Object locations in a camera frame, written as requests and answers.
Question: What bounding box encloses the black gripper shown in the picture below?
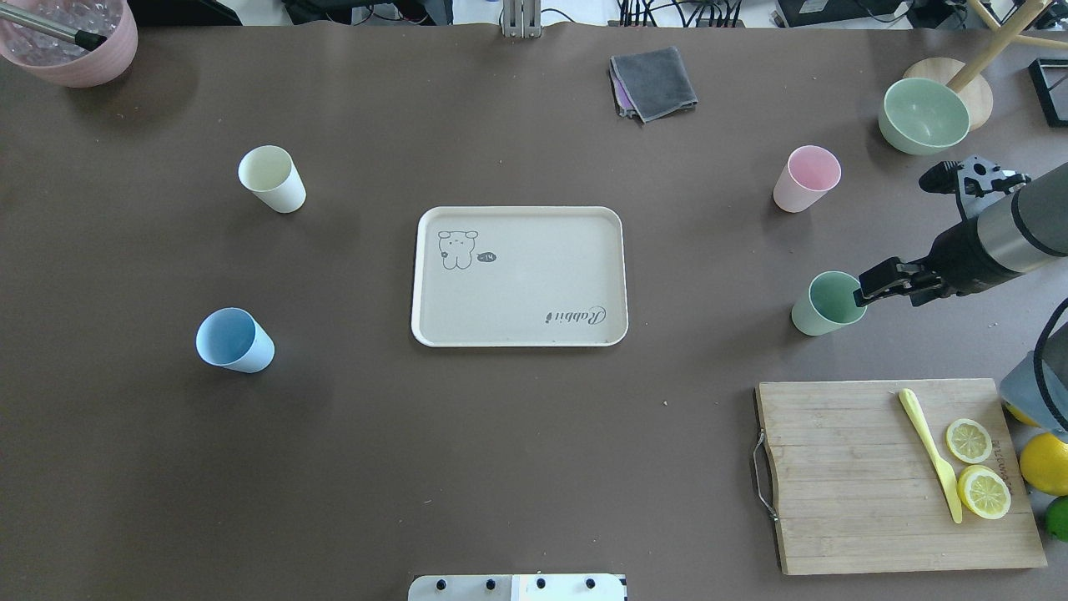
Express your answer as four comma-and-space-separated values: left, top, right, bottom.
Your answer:
852, 220, 1020, 307

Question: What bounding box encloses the green cup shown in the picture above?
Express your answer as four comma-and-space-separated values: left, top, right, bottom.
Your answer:
790, 270, 867, 337

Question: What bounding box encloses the pink cup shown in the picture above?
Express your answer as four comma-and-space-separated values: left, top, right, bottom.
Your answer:
772, 145, 843, 213

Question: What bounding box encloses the cream cup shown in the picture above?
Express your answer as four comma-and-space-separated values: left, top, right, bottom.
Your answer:
237, 145, 308, 213

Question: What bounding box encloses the blue cup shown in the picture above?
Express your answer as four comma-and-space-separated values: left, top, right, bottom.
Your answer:
195, 307, 274, 374

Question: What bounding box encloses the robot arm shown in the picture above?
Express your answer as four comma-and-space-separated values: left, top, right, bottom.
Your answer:
854, 156, 1067, 440

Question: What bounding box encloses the cream rabbit tray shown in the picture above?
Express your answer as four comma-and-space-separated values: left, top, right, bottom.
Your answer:
411, 206, 629, 347

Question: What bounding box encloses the yellow plastic knife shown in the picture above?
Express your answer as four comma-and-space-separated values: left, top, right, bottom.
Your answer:
897, 388, 964, 524

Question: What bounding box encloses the green bowl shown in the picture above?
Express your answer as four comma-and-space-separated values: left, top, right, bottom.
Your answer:
878, 78, 971, 156

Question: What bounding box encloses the whole lemon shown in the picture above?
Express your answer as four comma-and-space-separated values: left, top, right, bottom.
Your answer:
1004, 404, 1039, 427
1019, 433, 1067, 496

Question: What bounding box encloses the wooden cup tree stand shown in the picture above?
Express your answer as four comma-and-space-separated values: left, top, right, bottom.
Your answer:
904, 1, 1067, 132

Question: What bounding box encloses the wooden cutting board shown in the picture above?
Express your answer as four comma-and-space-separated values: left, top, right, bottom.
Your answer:
755, 379, 1046, 578

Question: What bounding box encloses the green lime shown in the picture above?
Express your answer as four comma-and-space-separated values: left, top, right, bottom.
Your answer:
1045, 496, 1068, 543

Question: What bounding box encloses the grey folded cloth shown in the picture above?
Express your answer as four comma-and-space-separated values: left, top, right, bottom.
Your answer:
609, 46, 698, 123

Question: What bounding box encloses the metal black-tipped muddler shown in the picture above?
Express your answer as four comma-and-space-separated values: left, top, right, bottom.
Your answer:
1, 3, 108, 51

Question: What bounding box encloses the pink bowl with ice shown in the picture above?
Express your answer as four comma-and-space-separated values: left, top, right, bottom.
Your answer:
1, 1, 139, 88

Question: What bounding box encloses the aluminium frame post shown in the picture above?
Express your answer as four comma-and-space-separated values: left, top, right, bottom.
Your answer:
501, 0, 541, 38

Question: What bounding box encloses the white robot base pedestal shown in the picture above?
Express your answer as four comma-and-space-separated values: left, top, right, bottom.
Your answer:
407, 572, 628, 600

